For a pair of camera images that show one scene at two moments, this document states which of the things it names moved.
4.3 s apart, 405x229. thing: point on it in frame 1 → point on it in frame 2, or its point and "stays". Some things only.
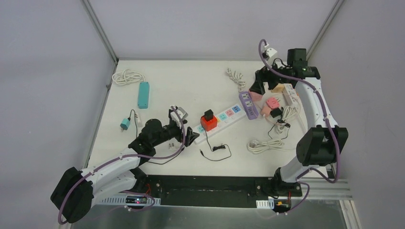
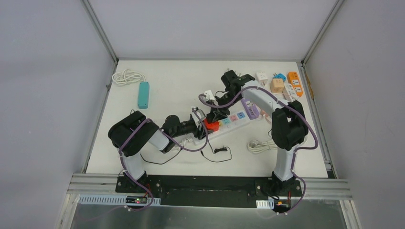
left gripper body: (184, 134) → (200, 129)
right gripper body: (272, 78) → (225, 99)
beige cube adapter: (278, 88) stays
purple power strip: (250, 109) stays
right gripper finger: (258, 86) → (217, 114)
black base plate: (204, 192) stays
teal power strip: (143, 96) stays
